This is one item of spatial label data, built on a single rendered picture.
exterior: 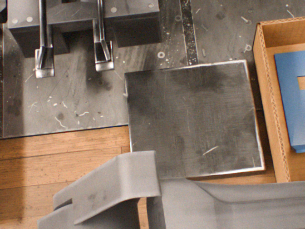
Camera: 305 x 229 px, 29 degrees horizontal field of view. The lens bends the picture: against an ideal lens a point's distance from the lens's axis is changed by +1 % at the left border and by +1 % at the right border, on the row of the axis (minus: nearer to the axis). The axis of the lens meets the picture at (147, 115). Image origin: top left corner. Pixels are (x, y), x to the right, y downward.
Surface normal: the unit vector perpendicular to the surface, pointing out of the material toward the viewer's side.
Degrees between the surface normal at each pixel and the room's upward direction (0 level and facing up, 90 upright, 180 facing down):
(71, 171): 0
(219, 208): 14
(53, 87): 0
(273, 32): 90
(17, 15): 0
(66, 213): 35
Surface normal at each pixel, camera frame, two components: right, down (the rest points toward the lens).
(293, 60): -0.07, -0.37
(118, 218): 0.57, -0.38
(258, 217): 0.16, -0.40
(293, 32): 0.09, 0.92
